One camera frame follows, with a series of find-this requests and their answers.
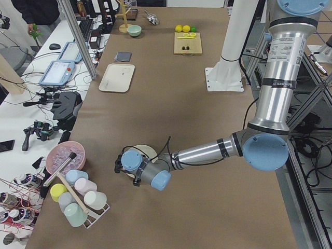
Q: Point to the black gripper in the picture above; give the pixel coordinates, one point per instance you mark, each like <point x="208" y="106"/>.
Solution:
<point x="136" y="179"/>

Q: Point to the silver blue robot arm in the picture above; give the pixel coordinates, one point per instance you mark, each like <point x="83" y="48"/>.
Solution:
<point x="263" y="142"/>

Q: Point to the cream rabbit tray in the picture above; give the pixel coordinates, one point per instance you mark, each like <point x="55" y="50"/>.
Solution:
<point x="117" y="78"/>

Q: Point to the cream round plate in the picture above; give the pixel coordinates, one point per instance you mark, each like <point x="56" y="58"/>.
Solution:
<point x="147" y="153"/>

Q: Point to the pink cup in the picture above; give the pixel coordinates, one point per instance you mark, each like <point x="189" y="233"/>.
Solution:
<point x="82" y="186"/>

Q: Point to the white cup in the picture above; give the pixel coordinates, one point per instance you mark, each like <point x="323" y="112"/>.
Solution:
<point x="95" y="199"/>

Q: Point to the blue cup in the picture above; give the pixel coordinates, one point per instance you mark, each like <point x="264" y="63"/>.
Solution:
<point x="73" y="175"/>

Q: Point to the white cup rack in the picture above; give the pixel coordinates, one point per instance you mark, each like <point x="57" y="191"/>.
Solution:
<point x="93" y="215"/>

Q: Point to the pink bowl with ice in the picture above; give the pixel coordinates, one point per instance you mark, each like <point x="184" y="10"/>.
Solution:
<point x="62" y="152"/>

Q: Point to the grey cup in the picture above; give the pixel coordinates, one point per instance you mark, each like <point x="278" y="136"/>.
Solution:
<point x="64" y="200"/>

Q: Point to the mint green cup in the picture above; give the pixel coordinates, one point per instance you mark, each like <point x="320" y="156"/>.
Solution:
<point x="75" y="215"/>

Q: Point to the yellow cup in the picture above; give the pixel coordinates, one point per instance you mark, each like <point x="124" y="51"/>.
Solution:
<point x="57" y="190"/>

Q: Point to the black stand device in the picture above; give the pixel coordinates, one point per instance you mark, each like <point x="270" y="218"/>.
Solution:
<point x="65" y="110"/>

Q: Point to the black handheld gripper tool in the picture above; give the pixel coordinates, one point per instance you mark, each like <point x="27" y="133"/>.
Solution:
<point x="43" y="130"/>

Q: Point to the grey folded cloth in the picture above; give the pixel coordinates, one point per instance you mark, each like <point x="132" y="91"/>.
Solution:
<point x="123" y="56"/>

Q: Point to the near teach pendant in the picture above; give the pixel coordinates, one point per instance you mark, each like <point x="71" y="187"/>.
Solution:
<point x="57" y="73"/>

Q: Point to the teach pendant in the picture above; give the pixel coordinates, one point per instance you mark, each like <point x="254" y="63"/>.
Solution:
<point x="70" y="52"/>
<point x="57" y="73"/>

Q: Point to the black smartphone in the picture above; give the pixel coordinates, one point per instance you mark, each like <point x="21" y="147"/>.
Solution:
<point x="6" y="145"/>

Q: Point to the far teach pendant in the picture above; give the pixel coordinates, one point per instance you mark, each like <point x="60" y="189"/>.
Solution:
<point x="70" y="52"/>

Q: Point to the black computer mouse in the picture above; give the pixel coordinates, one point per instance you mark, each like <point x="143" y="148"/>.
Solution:
<point x="54" y="46"/>

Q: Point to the mint green bowl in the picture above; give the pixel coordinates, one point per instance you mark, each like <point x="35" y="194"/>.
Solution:
<point x="134" y="30"/>

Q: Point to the bamboo cutting board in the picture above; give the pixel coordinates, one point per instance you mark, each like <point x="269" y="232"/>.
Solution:
<point x="187" y="46"/>

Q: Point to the wooden mug tree stand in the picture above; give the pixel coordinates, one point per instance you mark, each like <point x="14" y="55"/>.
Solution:
<point x="125" y="8"/>

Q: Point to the black keyboard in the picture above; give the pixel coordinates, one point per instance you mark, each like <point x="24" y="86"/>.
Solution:
<point x="85" y="27"/>

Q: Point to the outer yellow lemon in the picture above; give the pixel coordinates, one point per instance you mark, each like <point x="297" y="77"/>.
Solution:
<point x="179" y="28"/>

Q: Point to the steel scoop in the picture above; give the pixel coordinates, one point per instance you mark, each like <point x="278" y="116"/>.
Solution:
<point x="152" y="18"/>

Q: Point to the yellow lemon near board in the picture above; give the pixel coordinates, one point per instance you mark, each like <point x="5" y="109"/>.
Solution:
<point x="186" y="28"/>

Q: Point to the green lime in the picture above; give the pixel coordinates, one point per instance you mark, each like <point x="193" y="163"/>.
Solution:
<point x="193" y="29"/>

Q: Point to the steel ice scoop handle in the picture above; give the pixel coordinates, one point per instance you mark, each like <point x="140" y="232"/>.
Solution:
<point x="48" y="181"/>

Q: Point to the aluminium frame post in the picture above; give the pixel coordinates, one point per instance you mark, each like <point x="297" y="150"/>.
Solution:
<point x="74" y="27"/>

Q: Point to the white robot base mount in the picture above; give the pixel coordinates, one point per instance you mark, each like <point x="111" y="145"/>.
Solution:
<point x="226" y="74"/>

